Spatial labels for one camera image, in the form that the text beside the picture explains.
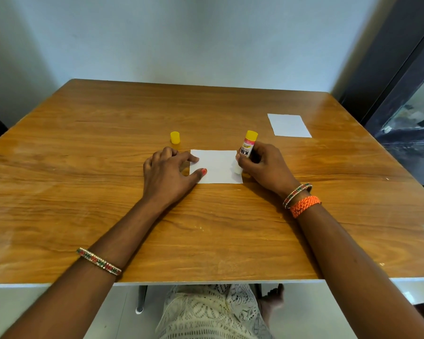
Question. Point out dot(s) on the person's left forearm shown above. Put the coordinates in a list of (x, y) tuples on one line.
[(92, 278)]

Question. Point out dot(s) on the person's right hand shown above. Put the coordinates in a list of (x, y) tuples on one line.
[(270, 169)]

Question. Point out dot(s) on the person's left middle finger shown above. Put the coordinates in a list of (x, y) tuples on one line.
[(168, 152)]

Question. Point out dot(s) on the person's foot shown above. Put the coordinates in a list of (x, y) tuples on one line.
[(272, 301)]

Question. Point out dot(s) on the person's left little finger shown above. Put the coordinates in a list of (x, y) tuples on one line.
[(147, 165)]

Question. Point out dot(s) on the person's left hand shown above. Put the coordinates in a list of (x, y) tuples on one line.
[(162, 180)]

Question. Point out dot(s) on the person's left thumb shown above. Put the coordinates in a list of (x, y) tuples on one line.
[(199, 174)]

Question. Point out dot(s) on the dark framed glass door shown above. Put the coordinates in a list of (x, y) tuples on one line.
[(402, 84)]

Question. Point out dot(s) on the white paper sheet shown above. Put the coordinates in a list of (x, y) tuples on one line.
[(217, 166), (289, 125)]

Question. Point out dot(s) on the yellow white glue stick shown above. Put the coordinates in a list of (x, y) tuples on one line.
[(249, 140)]

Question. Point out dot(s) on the red green beaded bangle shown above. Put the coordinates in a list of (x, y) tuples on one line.
[(296, 194), (99, 261)]

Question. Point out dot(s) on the person's right forearm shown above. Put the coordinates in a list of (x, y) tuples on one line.
[(353, 275)]

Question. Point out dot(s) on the metal table leg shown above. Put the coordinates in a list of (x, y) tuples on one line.
[(141, 298)]

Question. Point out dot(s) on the white lace garment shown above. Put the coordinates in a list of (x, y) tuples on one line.
[(208, 314)]

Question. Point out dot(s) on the yellow glue stick cap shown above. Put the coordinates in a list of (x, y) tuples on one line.
[(175, 137)]

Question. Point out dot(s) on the person's right thumb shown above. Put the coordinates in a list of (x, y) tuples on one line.
[(242, 163)]

